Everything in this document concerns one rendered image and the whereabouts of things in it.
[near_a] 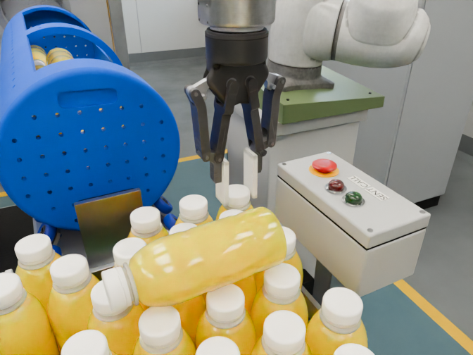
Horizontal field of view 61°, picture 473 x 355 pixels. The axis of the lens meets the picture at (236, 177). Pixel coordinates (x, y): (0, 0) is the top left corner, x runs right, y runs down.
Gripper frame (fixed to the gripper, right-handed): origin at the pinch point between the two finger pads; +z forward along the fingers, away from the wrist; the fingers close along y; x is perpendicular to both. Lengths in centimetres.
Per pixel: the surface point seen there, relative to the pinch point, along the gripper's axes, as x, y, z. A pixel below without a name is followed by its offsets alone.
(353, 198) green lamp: 12.9, -10.0, -0.9
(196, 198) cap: -0.5, 6.0, 2.2
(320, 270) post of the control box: 8.2, -10.5, 14.9
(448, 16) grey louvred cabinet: -87, -151, -2
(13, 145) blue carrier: -17.1, 27.5, -3.6
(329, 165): 4.6, -12.7, -1.2
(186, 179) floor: -186, -54, 110
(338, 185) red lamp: 9.6, -10.4, -1.0
